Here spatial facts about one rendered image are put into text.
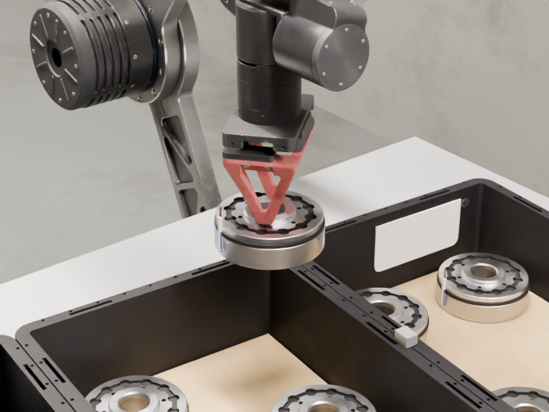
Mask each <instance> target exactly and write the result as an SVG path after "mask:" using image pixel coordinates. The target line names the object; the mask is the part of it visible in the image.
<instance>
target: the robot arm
mask: <svg viewBox="0 0 549 412"><path fill-rule="evenodd" d="M235 15H236V54H237V57H238V58H237V94H238V105H237V107H236V109H235V110H234V113H233V114H232V115H231V117H230V119H229V121H228V122H227V124H226V125H225V127H224V129H223V130H222V145H223V146H224V148H223V150H222V163H223V165H224V167H225V169H226V171H227V172H228V173H229V175H230V177H231V178H232V180H233V181H234V183H235V185H236V186H237V187H238V189H239V191H240V192H241V194H242V196H243V197H244V199H245V201H246V203H247V205H248V207H249V209H250V211H251V213H252V215H253V216H254V218H255V220H256V222H257V224H262V225H272V224H273V222H274V220H275V217H276V215H277V213H278V211H279V208H280V206H281V204H282V202H283V199H284V197H285V195H286V193H287V191H288V188H289V186H290V184H291V182H292V179H293V177H294V175H295V173H296V171H297V168H298V166H299V163H300V162H301V157H302V156H303V154H304V152H305V149H306V147H307V145H308V143H309V140H310V138H311V136H312V133H313V131H314V130H315V118H314V117H311V111H310V110H313V109H314V96H313V95H310V94H301V78H303V79H305V80H308V81H310V82H312V83H315V84H317V85H319V86H321V87H324V88H326V89H328V90H330V91H333V92H340V91H344V90H346V89H347V88H349V87H351V86H352V85H353V84H355V83H356V82H357V81H358V79H359V78H360V76H361V75H362V73H363V72H364V70H365V68H366V65H367V63H368V57H369V41H368V36H367V34H366V33H365V29H366V24H367V19H368V18H367V13H366V11H365V10H364V9H363V8H362V7H359V6H357V4H356V3H352V2H349V1H347V0H236V1H235ZM262 143H271V144H273V147H269V146H262ZM277 151H278V152H288V153H291V152H292V154H291V155H286V154H277ZM245 170H253V171H257V174H258V176H259V178H260V181H261V184H262V186H263V188H264V191H265V193H266V196H272V199H271V201H270V204H269V206H268V209H263V208H262V207H261V204H260V202H259V200H258V198H257V195H256V193H255V191H254V189H253V187H252V184H251V182H250V180H249V178H248V175H247V173H246V171H245ZM270 172H273V173H274V176H278V177H280V180H279V183H278V184H275V183H274V181H273V178H272V176H271V174H270Z"/></svg>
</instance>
